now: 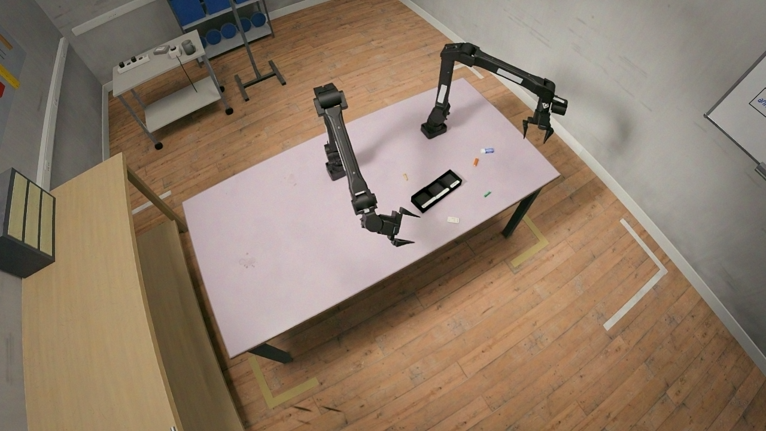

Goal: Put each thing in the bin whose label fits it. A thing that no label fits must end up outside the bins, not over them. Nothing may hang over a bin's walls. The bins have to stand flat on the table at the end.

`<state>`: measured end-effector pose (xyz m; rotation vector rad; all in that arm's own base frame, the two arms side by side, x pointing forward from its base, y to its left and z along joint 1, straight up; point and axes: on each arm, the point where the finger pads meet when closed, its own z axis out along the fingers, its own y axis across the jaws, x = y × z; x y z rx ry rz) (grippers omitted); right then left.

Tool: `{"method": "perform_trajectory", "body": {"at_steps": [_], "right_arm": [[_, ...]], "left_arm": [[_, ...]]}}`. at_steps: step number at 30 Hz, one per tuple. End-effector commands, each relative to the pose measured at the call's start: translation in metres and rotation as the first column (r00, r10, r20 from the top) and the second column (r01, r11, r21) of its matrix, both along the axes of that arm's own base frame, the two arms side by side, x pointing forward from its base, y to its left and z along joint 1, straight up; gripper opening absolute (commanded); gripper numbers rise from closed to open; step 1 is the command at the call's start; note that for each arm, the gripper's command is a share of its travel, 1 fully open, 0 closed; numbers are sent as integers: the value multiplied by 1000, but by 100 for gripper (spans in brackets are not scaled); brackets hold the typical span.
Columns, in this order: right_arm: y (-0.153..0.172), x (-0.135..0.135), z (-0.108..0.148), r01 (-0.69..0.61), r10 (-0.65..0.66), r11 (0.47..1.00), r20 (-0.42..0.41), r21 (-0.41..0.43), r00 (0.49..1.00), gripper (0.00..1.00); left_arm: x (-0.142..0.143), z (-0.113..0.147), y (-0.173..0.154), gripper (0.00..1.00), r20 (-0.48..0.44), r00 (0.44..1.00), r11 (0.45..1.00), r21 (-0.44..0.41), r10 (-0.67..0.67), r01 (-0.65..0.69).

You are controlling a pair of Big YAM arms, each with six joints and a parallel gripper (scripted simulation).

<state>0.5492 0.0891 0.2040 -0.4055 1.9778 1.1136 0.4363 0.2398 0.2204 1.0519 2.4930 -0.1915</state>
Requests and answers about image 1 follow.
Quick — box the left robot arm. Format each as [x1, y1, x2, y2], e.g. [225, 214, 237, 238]
[421, 43, 568, 136]

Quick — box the black bin rack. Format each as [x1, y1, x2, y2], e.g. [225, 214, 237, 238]
[411, 169, 462, 213]

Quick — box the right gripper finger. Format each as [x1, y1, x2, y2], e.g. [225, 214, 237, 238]
[403, 208, 420, 218]
[394, 238, 415, 247]

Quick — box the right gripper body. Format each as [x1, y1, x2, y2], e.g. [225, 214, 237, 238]
[387, 207, 404, 245]

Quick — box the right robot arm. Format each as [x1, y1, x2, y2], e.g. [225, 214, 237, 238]
[313, 83, 400, 236]

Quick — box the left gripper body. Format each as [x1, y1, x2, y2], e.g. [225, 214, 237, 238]
[522, 108, 554, 132]

